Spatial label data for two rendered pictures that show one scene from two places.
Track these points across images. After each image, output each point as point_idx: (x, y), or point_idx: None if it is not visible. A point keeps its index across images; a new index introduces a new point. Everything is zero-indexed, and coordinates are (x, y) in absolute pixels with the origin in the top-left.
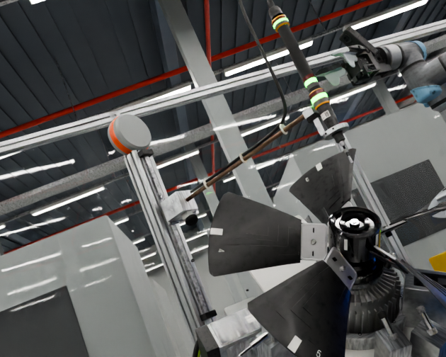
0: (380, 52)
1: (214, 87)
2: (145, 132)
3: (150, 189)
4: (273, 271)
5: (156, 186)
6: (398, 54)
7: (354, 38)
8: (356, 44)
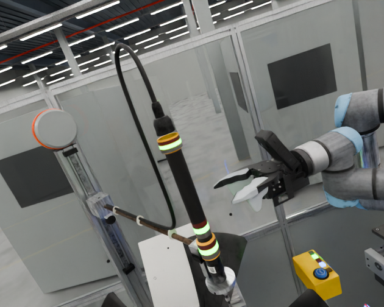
0: (302, 162)
1: (142, 58)
2: (70, 127)
3: (77, 184)
4: (166, 290)
5: (83, 181)
6: (324, 166)
7: (272, 150)
8: (270, 181)
